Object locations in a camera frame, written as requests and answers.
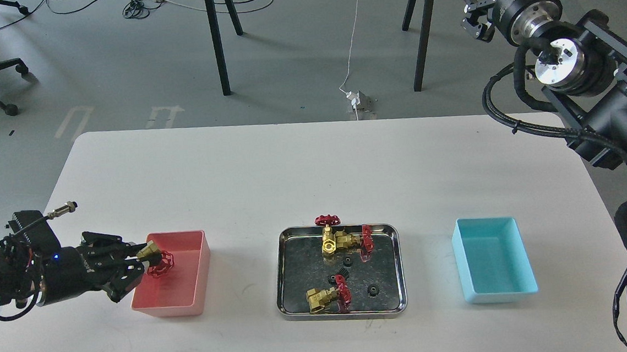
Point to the brass valve upright red handle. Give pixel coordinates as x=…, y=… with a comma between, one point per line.
x=328, y=238

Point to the metal tray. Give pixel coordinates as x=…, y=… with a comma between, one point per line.
x=301, y=266

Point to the brass valve red handle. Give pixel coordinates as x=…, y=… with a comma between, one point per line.
x=160, y=262
x=318, y=298
x=328, y=238

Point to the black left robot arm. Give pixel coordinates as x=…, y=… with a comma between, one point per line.
x=35, y=270

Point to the brass valve top right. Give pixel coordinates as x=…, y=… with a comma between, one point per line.
x=364, y=240

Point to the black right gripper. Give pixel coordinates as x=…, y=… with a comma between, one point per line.
x=517, y=20

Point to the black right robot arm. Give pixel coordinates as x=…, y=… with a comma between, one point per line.
x=576, y=70

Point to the white power adapter with cable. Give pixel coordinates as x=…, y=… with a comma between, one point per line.
x=354, y=97

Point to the blue plastic box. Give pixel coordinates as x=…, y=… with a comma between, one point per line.
x=492, y=261

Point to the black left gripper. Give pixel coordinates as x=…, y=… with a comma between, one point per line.
x=102, y=262

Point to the pink plastic box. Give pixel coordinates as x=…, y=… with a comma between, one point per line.
x=181, y=292

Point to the black tripod legs right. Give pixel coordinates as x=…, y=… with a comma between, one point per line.
x=427, y=12

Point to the brass valve bottom red handle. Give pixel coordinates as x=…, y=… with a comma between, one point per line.
x=318, y=298

